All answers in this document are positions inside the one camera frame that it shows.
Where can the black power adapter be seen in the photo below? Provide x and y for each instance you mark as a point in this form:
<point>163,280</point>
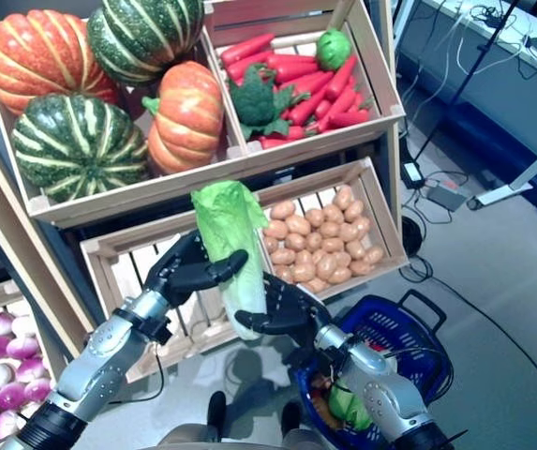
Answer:
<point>412,173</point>

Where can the black left robot foot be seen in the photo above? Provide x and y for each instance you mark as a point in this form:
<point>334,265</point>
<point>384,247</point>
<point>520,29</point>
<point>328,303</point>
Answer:
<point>216,410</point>

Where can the round green lettuce head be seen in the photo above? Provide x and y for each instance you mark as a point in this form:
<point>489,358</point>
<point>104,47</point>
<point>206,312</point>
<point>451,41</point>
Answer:
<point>333,47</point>

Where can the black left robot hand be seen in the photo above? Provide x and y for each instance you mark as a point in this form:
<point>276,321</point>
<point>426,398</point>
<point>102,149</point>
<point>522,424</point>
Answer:
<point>183,276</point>

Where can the small orange pumpkin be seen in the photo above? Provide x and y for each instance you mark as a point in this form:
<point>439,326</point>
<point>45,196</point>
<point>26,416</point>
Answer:
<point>188,117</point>

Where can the silver left robot leg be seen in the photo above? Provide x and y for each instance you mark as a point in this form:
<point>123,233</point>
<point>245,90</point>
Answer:
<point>188,440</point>

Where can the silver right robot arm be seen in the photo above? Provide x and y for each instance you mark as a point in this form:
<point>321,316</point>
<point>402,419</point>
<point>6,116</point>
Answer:
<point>380,379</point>

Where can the black robot foot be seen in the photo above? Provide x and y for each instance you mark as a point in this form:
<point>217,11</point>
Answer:
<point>291,417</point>
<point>216,410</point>

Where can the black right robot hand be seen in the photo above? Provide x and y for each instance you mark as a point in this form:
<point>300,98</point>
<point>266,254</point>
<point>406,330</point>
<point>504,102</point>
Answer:
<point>291,314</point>

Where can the silver right robot leg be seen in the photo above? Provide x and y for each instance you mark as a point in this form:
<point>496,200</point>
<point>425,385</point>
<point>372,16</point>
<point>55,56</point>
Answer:
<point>301,443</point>

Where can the red bell pepper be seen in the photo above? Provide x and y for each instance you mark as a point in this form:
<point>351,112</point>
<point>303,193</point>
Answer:
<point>379,348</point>

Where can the green striped pumpkin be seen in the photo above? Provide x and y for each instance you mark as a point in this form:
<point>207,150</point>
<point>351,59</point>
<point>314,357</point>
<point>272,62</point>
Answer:
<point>76,145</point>
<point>146,37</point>

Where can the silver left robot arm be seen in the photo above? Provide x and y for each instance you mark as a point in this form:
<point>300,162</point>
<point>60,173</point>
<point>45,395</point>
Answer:
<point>99,356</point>

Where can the wooden carrot crate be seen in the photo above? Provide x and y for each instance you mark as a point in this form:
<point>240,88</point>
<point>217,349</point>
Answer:
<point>324,143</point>

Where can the tan potato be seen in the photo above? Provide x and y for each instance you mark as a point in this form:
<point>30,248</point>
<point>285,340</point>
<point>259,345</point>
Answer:
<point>353,210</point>
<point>332,213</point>
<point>342,259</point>
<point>330,229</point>
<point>282,210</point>
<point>362,267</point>
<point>348,232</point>
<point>339,275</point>
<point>315,217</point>
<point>343,197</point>
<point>313,241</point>
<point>331,244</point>
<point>303,258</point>
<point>271,244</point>
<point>276,229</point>
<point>355,249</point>
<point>373,254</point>
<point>283,257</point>
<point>297,224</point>
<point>294,241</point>
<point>284,273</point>
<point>326,265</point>
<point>315,284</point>
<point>303,273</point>
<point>362,225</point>

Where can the wooden display rack frame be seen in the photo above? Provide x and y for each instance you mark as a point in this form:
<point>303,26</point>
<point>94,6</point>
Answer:
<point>15,225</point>

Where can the wooden potato crate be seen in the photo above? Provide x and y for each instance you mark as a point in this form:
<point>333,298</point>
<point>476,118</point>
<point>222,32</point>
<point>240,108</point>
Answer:
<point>385,211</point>

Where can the blue plastic shopping basket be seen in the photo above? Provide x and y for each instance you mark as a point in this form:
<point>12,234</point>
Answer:
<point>302,394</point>

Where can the small brown potato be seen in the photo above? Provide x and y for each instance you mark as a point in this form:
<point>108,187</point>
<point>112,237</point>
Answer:
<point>320,404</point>

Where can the red orange carrot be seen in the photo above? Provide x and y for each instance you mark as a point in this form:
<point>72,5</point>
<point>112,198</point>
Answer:
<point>306,109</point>
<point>291,60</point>
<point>249,64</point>
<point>272,142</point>
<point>247,48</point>
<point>298,74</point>
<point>341,77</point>
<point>343,105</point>
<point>348,118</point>

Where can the silver robot leg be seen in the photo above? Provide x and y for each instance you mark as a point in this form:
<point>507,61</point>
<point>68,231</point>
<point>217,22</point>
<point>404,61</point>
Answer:
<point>301,443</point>
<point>188,440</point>

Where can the dark green broccoli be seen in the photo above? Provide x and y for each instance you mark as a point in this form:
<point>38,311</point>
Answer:
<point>254,98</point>

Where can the white table leg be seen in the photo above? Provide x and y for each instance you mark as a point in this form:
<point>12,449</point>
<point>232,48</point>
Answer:
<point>497,194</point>

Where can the black right robot foot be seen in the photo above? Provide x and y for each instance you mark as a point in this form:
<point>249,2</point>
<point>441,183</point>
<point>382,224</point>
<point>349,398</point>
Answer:
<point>291,417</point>

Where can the thin black stand pole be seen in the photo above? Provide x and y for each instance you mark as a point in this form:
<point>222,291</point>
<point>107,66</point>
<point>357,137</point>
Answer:
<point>465,79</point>

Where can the large orange pumpkin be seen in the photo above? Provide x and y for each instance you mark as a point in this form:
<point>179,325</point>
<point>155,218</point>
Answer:
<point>38,56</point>

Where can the black round wheel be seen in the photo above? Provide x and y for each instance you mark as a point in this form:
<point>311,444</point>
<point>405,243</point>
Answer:
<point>413,234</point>

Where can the wooden slatted cabbage crate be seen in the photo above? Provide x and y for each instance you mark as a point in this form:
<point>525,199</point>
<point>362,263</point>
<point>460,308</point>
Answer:
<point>123,239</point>

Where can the grey white counter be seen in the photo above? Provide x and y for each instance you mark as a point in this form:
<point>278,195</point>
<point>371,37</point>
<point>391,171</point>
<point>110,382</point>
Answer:
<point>507,108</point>

